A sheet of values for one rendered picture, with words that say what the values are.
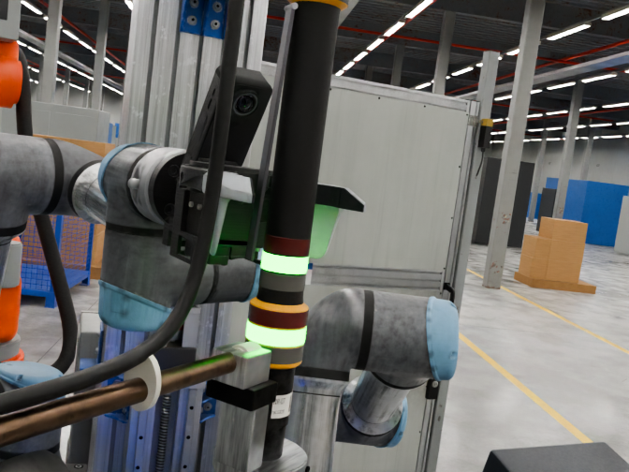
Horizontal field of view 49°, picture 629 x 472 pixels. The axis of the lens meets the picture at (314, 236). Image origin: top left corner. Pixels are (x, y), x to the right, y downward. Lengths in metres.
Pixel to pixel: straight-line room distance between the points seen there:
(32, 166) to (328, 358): 0.49
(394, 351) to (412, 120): 1.76
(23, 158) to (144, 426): 0.60
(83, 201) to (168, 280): 0.35
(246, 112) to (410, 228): 2.13
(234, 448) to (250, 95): 0.27
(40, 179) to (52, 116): 10.17
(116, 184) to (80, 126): 10.40
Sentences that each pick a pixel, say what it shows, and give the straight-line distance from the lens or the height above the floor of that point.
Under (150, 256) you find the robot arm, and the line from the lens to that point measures 0.72.
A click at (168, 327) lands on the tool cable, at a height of 1.58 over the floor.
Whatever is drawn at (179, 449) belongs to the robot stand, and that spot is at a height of 1.09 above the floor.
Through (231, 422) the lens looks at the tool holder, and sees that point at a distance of 0.50.
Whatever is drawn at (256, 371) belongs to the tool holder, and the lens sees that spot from 0.48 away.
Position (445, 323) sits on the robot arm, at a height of 1.48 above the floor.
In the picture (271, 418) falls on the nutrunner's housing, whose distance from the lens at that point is 0.51.
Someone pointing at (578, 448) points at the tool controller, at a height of 1.25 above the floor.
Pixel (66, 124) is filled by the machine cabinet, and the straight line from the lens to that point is 11.17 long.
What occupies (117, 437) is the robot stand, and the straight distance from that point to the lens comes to 1.51.
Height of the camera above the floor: 1.68
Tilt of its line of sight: 6 degrees down
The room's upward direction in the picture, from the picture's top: 7 degrees clockwise
